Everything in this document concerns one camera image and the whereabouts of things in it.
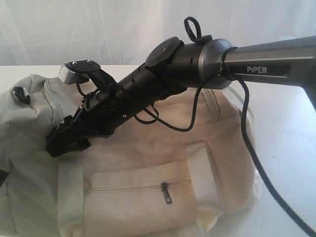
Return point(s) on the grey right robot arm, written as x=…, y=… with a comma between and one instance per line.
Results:
x=170, y=69

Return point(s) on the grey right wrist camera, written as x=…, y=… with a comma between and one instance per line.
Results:
x=77, y=71

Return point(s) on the cream fabric duffel bag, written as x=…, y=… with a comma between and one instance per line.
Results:
x=145, y=180

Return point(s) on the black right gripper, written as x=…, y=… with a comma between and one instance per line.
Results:
x=100, y=114

